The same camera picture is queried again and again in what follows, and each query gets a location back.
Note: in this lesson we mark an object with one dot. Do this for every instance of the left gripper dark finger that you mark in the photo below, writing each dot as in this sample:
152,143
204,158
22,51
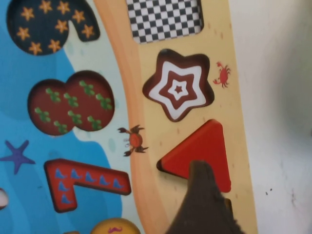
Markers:
202,207

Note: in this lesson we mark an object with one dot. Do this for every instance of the red wooden triangle piece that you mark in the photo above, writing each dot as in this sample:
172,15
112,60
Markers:
207,148

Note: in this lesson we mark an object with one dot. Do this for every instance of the colourful wooden puzzle board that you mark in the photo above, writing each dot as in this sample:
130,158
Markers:
136,97

